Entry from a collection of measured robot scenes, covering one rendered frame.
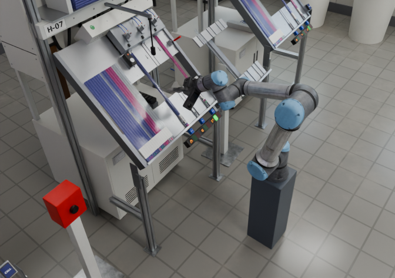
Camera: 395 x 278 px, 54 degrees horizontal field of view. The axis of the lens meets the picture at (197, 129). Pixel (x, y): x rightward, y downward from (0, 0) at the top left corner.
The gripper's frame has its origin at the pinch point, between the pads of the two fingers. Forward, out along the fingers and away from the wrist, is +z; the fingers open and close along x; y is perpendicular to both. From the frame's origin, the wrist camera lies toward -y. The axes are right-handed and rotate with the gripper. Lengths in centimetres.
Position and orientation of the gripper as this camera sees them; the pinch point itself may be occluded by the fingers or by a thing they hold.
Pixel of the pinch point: (176, 97)
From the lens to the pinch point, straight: 209.0
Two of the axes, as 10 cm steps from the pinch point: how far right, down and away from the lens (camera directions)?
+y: 1.9, -9.1, 3.6
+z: -6.5, 1.6, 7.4
